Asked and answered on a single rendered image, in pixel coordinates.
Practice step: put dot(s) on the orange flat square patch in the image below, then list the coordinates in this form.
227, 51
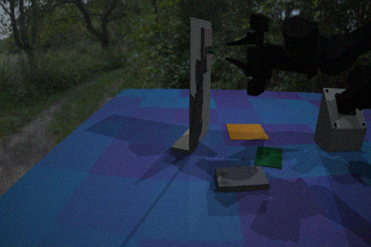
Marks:
240, 131

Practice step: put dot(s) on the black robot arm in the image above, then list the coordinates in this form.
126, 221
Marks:
333, 55

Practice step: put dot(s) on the grey panel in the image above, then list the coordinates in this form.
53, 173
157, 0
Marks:
200, 87

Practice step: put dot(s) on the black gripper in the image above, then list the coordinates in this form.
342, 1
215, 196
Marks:
259, 24

